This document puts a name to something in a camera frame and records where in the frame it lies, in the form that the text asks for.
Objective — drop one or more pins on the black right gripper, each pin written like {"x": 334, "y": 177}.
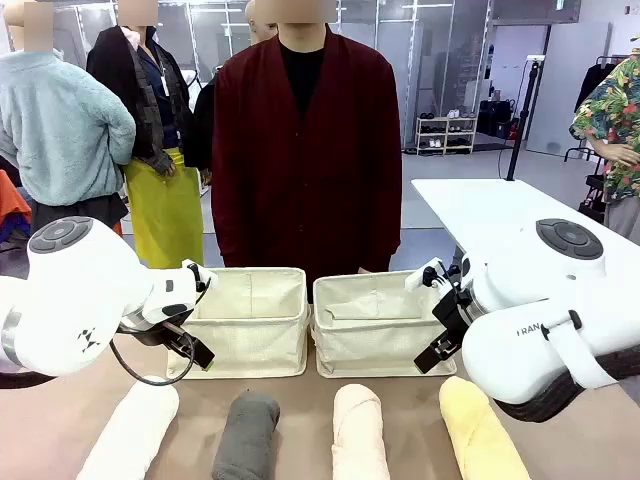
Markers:
{"x": 452, "y": 315}

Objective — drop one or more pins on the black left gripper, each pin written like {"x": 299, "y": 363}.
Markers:
{"x": 175, "y": 337}

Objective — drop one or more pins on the grey towel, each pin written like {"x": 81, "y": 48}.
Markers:
{"x": 247, "y": 435}

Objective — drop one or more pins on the yellow towel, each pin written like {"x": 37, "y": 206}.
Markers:
{"x": 475, "y": 435}

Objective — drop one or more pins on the pale pink towel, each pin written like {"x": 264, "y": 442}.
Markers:
{"x": 359, "y": 435}

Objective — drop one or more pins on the white towel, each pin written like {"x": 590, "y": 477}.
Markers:
{"x": 130, "y": 435}

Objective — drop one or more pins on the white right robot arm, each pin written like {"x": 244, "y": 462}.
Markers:
{"x": 525, "y": 350}

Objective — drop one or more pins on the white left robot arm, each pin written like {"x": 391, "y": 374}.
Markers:
{"x": 75, "y": 295}

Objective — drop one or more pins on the cream fabric basket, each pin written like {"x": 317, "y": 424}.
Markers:
{"x": 250, "y": 340}
{"x": 370, "y": 345}

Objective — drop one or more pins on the white table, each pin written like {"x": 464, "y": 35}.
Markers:
{"x": 490, "y": 210}

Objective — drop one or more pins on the mannequin with yellow skirt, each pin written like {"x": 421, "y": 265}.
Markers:
{"x": 160, "y": 200}

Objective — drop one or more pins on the person in maroon cardigan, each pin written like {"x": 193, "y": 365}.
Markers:
{"x": 305, "y": 175}

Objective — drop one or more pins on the wooden shoe rack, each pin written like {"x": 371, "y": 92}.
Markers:
{"x": 446, "y": 132}

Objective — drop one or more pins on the figure in black clothing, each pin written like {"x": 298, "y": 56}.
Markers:
{"x": 202, "y": 125}

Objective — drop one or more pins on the black utility cart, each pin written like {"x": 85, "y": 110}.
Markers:
{"x": 594, "y": 197}

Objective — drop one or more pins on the orange fabric garment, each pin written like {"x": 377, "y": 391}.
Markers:
{"x": 12, "y": 202}

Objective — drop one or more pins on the black equipment cases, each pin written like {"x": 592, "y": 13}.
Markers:
{"x": 497, "y": 117}

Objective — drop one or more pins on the black tripod pole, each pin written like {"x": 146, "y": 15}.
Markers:
{"x": 522, "y": 120}

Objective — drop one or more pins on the mannequin in blue fleece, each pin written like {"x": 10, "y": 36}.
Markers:
{"x": 60, "y": 130}

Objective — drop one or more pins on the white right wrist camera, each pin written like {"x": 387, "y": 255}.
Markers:
{"x": 417, "y": 280}

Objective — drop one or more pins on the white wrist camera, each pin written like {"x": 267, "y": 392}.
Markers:
{"x": 417, "y": 280}
{"x": 190, "y": 270}

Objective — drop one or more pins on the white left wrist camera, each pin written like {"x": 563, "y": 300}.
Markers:
{"x": 190, "y": 270}

